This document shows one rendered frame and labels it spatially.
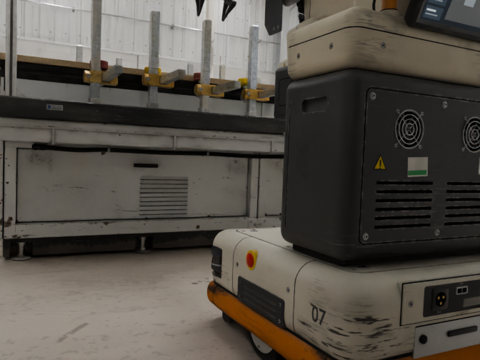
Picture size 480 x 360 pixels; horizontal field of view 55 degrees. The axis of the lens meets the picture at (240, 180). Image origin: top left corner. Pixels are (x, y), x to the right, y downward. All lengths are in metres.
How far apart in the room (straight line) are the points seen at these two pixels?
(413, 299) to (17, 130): 1.60
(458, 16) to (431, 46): 0.08
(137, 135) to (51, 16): 7.53
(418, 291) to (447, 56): 0.52
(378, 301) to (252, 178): 1.71
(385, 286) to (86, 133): 1.47
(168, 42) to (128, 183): 7.73
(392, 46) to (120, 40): 8.80
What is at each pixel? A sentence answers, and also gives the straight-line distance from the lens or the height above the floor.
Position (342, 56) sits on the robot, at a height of 0.71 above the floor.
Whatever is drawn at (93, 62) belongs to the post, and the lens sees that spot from 2.08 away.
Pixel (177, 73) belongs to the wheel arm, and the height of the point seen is 0.82.
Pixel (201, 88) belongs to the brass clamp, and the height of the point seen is 0.81.
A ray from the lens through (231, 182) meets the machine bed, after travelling 2.54.
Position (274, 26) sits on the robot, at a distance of 1.51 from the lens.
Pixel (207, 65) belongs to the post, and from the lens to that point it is 2.23.
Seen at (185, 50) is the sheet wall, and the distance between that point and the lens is 9.99.
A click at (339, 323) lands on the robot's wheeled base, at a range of 0.93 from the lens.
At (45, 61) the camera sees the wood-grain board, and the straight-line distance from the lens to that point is 2.27.
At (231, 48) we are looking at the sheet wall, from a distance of 10.43.
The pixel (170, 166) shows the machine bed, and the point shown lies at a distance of 2.40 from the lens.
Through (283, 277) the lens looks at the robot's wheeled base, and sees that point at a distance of 1.06.
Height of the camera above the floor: 0.50
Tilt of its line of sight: 3 degrees down
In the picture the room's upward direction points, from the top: 2 degrees clockwise
